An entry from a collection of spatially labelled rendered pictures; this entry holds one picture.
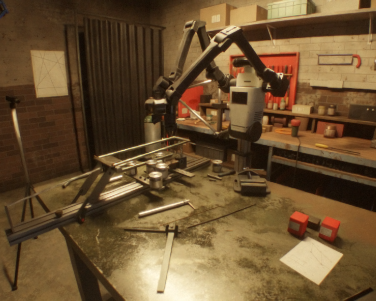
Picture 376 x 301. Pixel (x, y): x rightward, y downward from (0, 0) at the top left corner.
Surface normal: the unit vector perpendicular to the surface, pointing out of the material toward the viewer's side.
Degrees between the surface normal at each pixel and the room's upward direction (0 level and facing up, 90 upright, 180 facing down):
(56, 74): 90
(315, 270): 0
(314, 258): 0
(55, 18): 90
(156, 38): 91
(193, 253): 0
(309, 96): 90
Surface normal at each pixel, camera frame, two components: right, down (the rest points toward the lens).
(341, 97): -0.68, 0.22
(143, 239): 0.00, -0.96
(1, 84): 0.73, 0.20
